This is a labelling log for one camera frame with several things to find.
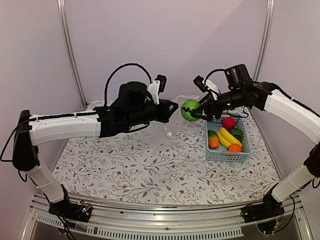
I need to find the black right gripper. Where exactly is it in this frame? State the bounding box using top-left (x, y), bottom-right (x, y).
top-left (191, 87), bottom-right (245, 122)

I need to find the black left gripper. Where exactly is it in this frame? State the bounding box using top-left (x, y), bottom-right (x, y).
top-left (126, 99), bottom-right (179, 129)

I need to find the green watermelon toy ball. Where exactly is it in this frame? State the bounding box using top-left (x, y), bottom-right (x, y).
top-left (180, 99), bottom-right (201, 122)

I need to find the clear zip top bag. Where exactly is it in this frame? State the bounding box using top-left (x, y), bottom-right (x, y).
top-left (149, 94), bottom-right (201, 146)

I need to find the red apple toy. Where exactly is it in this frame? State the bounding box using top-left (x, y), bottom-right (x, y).
top-left (222, 117), bottom-right (237, 131)

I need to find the green orange carrot toy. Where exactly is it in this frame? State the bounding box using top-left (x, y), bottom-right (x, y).
top-left (207, 130), bottom-right (220, 150)

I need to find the dark green pepper toy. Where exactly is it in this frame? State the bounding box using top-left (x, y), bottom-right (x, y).
top-left (229, 128), bottom-right (244, 142)

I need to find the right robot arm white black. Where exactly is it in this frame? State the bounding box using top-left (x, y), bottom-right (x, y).
top-left (181, 64), bottom-right (320, 218)

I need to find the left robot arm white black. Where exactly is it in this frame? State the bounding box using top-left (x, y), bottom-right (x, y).
top-left (12, 81), bottom-right (178, 217)

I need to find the yellow banana toy bunch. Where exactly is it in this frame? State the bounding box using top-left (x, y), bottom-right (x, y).
top-left (217, 127), bottom-right (243, 148)

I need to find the light blue plastic basket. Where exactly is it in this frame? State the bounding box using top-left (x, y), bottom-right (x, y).
top-left (205, 115), bottom-right (251, 163)

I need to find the orange toy fruit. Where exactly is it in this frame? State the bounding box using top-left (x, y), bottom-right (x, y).
top-left (227, 143), bottom-right (243, 153)

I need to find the floral patterned table mat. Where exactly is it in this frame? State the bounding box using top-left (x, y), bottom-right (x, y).
top-left (53, 116), bottom-right (279, 205)

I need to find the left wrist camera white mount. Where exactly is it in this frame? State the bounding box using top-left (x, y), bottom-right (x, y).
top-left (147, 74), bottom-right (167, 105)

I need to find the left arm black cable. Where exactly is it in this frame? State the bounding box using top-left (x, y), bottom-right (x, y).
top-left (104, 62), bottom-right (153, 103)

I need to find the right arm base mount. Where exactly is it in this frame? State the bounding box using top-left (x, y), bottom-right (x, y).
top-left (240, 200), bottom-right (285, 235)

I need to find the front aluminium rail frame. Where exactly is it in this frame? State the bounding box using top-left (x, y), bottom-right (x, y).
top-left (21, 193), bottom-right (315, 240)

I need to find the right aluminium frame post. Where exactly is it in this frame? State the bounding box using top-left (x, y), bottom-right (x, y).
top-left (253, 0), bottom-right (275, 82)

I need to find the aluminium frame post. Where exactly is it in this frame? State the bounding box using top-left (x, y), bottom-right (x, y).
top-left (56, 0), bottom-right (88, 107)
top-left (253, 0), bottom-right (275, 82)

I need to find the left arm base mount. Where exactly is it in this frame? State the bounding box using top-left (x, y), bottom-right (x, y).
top-left (48, 199), bottom-right (93, 223)

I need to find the left aluminium frame post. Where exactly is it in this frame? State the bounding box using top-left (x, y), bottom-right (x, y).
top-left (56, 0), bottom-right (88, 107)

